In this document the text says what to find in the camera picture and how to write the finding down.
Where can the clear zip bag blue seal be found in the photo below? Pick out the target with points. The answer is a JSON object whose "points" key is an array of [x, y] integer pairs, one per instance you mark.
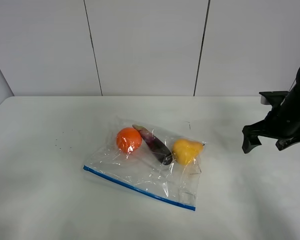
{"points": [[140, 171]]}

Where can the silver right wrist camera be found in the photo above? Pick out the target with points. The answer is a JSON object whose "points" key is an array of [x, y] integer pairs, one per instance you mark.
{"points": [[273, 98]]}

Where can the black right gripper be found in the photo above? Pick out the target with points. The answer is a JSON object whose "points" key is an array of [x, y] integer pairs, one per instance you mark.
{"points": [[285, 128]]}

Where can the yellow pear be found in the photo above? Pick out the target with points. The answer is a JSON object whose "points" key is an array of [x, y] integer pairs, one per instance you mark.
{"points": [[185, 151]]}

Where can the orange fruit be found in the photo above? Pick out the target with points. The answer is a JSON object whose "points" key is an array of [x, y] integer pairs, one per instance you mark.
{"points": [[128, 140]]}

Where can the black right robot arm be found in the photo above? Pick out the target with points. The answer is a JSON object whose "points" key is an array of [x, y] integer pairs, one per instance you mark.
{"points": [[292, 101]]}

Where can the purple eggplant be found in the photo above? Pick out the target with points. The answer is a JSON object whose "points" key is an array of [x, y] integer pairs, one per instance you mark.
{"points": [[161, 152]]}

